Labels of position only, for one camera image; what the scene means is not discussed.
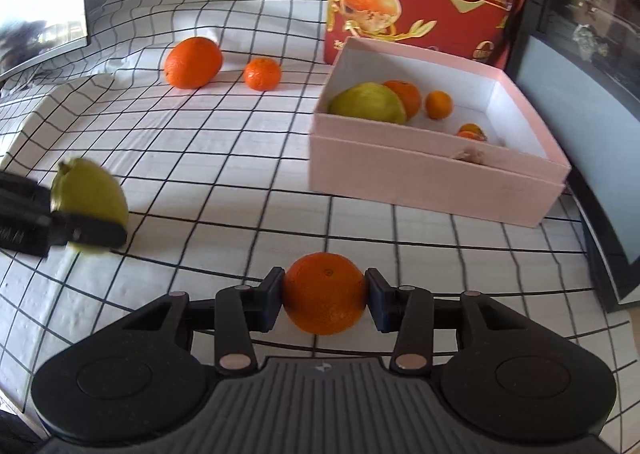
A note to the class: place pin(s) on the medium mandarin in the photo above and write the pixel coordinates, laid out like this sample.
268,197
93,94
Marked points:
325,294
407,94
262,74

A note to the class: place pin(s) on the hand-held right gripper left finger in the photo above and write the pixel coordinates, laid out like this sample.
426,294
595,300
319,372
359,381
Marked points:
272,297

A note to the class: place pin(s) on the large orange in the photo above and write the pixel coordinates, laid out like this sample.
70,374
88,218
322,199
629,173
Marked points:
192,62

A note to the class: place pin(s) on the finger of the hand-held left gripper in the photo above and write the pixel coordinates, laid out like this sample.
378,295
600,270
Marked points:
92,233

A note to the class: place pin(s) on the black glass-sided computer case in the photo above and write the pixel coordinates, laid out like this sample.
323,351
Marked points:
575,109

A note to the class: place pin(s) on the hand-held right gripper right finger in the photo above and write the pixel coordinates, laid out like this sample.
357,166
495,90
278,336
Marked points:
378,300

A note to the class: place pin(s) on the black checked white tablecloth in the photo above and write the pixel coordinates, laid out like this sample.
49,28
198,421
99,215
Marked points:
200,174

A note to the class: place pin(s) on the red printed gift bag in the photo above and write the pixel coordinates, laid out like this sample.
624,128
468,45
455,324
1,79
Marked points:
435,9

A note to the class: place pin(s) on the black monitor screen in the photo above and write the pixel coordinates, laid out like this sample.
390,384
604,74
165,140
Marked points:
40,9

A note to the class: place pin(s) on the small mandarin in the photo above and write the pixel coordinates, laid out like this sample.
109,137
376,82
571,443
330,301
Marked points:
439,104
471,132

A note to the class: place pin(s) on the yellow lemon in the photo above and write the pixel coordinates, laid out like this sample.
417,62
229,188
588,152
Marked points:
92,194
365,104

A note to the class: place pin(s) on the pink cardboard box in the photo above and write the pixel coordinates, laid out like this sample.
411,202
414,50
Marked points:
400,174

